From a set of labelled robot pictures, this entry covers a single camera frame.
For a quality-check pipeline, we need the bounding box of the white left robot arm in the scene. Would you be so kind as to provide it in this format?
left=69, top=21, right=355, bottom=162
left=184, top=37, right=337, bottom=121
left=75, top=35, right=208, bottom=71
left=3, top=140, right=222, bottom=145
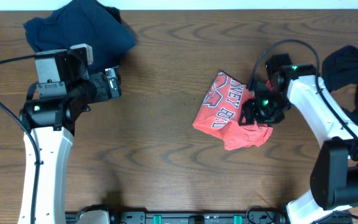
left=18, top=67, right=121, bottom=223

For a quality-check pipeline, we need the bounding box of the navy blue folded shirt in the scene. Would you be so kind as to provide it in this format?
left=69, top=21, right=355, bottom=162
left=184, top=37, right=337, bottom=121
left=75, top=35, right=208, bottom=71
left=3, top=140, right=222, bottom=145
left=23, top=0, right=135, bottom=72

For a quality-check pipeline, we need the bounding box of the red printed t-shirt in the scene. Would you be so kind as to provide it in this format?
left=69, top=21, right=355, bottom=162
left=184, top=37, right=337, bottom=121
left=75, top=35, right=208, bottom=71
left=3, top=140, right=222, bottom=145
left=193, top=72, right=273, bottom=151

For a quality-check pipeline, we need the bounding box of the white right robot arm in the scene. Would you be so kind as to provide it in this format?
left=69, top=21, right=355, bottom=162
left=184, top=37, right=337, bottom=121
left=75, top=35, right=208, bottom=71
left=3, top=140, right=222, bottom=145
left=239, top=64, right=358, bottom=223

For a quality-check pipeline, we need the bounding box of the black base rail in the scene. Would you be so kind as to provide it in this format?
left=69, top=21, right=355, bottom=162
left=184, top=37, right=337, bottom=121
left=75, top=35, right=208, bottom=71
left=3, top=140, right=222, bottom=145
left=65, top=205, right=354, bottom=224

